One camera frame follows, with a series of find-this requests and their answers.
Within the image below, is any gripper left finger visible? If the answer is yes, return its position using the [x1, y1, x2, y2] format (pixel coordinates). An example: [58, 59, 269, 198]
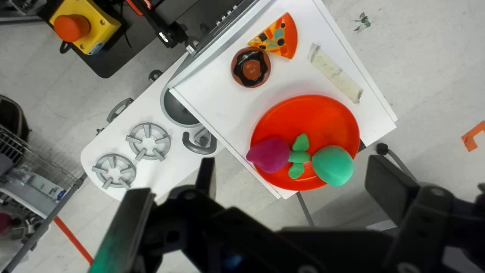
[89, 157, 279, 273]

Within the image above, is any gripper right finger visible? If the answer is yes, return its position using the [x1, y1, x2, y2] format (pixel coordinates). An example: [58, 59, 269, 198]
[365, 154, 485, 273]

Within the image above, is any green round plushie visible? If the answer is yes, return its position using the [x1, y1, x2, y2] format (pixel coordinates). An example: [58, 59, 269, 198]
[312, 145, 354, 187]

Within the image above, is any purple beet plushie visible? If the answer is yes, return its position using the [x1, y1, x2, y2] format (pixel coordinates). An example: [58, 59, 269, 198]
[246, 133, 312, 179]

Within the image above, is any orange plate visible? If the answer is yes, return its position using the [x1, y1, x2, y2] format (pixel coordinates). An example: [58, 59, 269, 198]
[250, 95, 360, 191]

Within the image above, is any grey toy tap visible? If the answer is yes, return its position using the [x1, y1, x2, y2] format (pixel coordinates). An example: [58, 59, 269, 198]
[182, 127, 218, 155]

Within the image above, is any grey toy burner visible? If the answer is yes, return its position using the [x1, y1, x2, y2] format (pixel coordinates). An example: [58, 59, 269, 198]
[126, 122, 172, 162]
[92, 153, 137, 190]

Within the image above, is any orange floor tape piece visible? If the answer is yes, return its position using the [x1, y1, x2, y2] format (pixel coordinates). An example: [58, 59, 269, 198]
[461, 121, 485, 152]

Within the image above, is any grey toy sink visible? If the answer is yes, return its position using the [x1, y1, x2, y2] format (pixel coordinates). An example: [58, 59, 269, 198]
[160, 86, 202, 128]

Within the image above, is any white toy kitchen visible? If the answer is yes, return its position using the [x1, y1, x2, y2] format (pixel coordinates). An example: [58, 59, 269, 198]
[80, 0, 266, 201]

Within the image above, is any chocolate toy donut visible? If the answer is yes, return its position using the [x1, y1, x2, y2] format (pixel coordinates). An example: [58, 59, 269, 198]
[231, 47, 272, 88]

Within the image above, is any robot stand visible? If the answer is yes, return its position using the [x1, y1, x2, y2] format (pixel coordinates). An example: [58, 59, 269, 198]
[38, 0, 205, 79]

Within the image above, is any strip of masking tape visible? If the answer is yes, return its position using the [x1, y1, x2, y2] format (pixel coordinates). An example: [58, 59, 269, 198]
[308, 43, 363, 104]

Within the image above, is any toy pizza slice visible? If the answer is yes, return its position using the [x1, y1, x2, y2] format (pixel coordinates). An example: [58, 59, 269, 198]
[248, 13, 298, 60]

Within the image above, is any yellow emergency stop button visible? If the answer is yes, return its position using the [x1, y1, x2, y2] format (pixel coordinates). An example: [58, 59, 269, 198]
[48, 0, 122, 55]

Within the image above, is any wire mesh cart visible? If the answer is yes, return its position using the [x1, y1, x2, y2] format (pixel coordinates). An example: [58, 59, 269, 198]
[0, 123, 88, 273]

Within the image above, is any black clamp bracket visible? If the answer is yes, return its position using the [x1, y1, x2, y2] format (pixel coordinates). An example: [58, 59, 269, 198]
[127, 0, 190, 49]

